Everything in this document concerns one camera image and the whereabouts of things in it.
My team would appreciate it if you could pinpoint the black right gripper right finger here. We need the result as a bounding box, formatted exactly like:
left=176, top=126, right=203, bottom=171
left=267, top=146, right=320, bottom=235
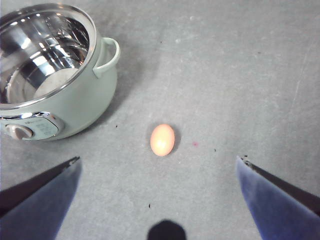
left=235, top=155, right=320, bottom=240

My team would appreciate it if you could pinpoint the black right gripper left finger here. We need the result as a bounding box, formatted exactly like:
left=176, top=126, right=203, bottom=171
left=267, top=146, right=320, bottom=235
left=0, top=156, right=83, bottom=240

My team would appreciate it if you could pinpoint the brown egg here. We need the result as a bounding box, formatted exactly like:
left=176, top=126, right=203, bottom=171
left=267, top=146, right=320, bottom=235
left=149, top=123, right=176, bottom=158

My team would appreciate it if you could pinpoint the pale green electric pot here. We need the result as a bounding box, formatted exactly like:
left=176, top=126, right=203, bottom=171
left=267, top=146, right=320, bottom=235
left=0, top=2, right=121, bottom=142

